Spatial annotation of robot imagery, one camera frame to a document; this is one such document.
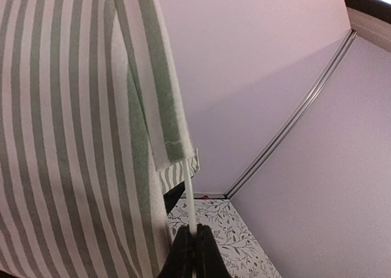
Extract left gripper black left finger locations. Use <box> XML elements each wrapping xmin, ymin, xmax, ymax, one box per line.
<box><xmin>158</xmin><ymin>225</ymin><xmax>195</xmax><ymax>278</ymax></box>

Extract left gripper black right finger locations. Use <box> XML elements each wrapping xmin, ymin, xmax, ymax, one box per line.
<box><xmin>195</xmin><ymin>224</ymin><xmax>231</xmax><ymax>278</ymax></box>

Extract green striped pet tent fabric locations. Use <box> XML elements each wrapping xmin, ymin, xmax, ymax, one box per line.
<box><xmin>1</xmin><ymin>0</ymin><xmax>194</xmax><ymax>277</ymax></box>

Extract right aluminium corner post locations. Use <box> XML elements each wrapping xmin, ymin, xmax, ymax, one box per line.
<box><xmin>223</xmin><ymin>29</ymin><xmax>357</xmax><ymax>199</ymax></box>

